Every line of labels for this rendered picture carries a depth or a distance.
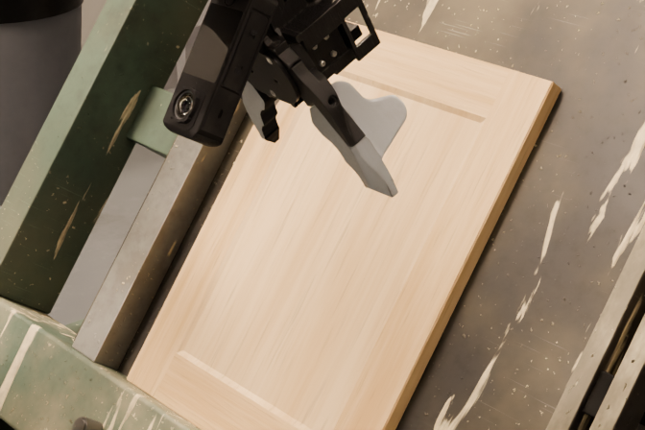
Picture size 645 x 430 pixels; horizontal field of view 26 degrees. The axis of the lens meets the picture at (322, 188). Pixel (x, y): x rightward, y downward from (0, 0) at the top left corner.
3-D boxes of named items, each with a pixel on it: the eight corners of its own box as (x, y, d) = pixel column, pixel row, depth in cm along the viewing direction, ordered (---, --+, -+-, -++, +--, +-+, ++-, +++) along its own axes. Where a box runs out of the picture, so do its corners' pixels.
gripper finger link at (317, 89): (372, 130, 98) (291, 35, 98) (357, 144, 98) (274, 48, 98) (352, 144, 103) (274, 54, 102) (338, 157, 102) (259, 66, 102)
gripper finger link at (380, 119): (451, 147, 101) (369, 51, 101) (395, 199, 100) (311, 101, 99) (436, 155, 104) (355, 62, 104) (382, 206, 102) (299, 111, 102)
